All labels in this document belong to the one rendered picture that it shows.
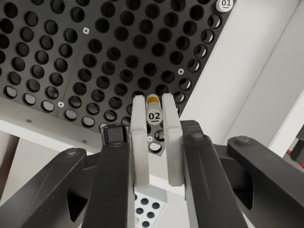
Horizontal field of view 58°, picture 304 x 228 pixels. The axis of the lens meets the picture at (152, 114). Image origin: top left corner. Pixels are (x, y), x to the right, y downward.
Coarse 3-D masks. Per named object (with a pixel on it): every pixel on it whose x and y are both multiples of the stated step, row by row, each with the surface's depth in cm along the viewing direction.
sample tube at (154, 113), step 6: (150, 96) 22; (156, 96) 22; (150, 102) 20; (156, 102) 20; (150, 108) 19; (156, 108) 19; (150, 114) 19; (156, 114) 19; (162, 114) 19; (150, 120) 19; (156, 120) 19
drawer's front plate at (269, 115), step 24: (288, 24) 30; (288, 48) 28; (264, 72) 31; (288, 72) 27; (264, 96) 29; (288, 96) 25; (240, 120) 32; (264, 120) 28; (288, 120) 24; (264, 144) 26; (288, 144) 25
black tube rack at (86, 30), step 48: (0, 0) 23; (48, 0) 23; (96, 0) 23; (144, 0) 24; (192, 0) 24; (0, 48) 25; (48, 48) 27; (96, 48) 28; (144, 48) 25; (48, 96) 26; (96, 96) 30; (144, 96) 26
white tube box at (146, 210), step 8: (136, 192) 41; (144, 192) 42; (152, 192) 43; (160, 192) 44; (136, 200) 42; (144, 200) 44; (152, 200) 42; (160, 200) 42; (136, 208) 43; (144, 208) 43; (152, 208) 43; (160, 208) 43; (136, 216) 43; (144, 216) 43; (152, 216) 44; (160, 216) 43; (144, 224) 44; (152, 224) 44
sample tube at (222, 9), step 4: (220, 0) 23; (224, 0) 23; (228, 0) 23; (232, 0) 23; (216, 4) 23; (220, 4) 23; (224, 4) 23; (228, 4) 23; (232, 4) 23; (216, 8) 24; (220, 8) 23; (224, 8) 23; (228, 8) 23
